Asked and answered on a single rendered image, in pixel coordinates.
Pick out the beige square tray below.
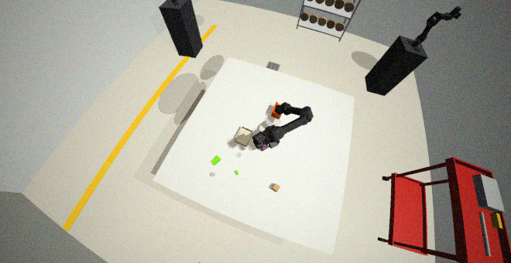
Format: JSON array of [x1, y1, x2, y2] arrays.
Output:
[[234, 126, 254, 147]]

